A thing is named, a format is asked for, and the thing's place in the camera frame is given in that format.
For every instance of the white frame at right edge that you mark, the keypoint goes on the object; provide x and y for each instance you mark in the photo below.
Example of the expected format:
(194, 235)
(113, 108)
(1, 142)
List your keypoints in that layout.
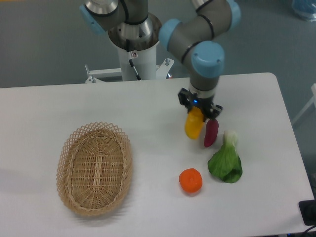
(306, 110)

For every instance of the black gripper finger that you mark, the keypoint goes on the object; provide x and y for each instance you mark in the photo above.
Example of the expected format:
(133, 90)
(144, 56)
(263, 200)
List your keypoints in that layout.
(212, 111)
(184, 97)

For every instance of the purple sweet potato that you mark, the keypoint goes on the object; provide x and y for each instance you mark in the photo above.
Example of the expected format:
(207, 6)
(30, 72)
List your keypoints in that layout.
(211, 132)

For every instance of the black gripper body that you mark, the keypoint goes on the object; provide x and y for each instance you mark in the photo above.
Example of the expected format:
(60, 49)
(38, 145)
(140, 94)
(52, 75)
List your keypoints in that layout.
(204, 104)

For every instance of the yellow mango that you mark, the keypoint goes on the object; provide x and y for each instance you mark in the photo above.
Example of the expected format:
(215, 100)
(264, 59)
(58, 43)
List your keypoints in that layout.
(194, 123)

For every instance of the woven wicker basket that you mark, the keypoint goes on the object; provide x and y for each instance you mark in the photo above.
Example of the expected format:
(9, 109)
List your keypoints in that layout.
(95, 169)

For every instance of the black device at table edge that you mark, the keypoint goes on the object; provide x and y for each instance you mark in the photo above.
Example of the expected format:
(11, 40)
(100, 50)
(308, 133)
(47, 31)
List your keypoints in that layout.
(308, 211)

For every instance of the blue object in corner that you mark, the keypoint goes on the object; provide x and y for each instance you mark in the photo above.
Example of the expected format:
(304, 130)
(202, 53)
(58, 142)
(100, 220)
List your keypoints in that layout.
(306, 9)

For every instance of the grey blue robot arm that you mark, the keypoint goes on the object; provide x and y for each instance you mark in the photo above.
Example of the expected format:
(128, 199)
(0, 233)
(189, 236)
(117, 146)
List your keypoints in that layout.
(191, 43)

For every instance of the green bok choy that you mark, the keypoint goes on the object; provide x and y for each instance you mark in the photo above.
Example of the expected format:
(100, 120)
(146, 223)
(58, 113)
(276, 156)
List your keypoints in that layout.
(225, 164)

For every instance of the orange tangerine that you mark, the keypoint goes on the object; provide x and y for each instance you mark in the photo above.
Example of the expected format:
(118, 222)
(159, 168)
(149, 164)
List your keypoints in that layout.
(190, 180)

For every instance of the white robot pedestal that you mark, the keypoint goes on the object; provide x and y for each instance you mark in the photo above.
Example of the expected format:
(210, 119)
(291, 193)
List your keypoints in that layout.
(137, 53)

